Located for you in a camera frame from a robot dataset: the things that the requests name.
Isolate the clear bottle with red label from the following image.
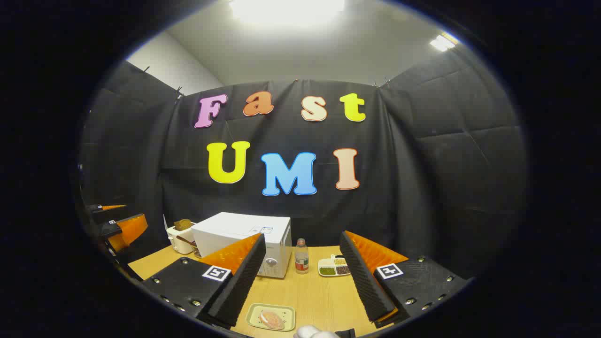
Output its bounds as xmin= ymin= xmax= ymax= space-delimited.
xmin=295 ymin=238 xmax=309 ymax=275

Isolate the white toaster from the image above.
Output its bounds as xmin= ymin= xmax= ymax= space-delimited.
xmin=167 ymin=225 xmax=196 ymax=255

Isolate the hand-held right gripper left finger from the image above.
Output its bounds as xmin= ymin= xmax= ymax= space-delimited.
xmin=141 ymin=233 xmax=267 ymax=329

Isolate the white microwave oven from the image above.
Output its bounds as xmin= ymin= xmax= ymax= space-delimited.
xmin=191 ymin=212 xmax=292 ymax=279

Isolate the white divided dish of beans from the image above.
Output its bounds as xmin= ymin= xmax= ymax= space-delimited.
xmin=318 ymin=254 xmax=351 ymax=277

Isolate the pale green square plate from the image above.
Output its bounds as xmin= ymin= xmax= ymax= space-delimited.
xmin=246 ymin=303 xmax=296 ymax=332

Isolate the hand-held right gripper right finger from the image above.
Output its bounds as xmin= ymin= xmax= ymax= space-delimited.
xmin=339 ymin=230 xmax=470 ymax=329

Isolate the ceiling light panel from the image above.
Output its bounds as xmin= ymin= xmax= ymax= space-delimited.
xmin=229 ymin=0 xmax=347 ymax=25
xmin=429 ymin=32 xmax=459 ymax=52

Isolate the crumb-coated doughnut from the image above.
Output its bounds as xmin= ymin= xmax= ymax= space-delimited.
xmin=260 ymin=310 xmax=285 ymax=330

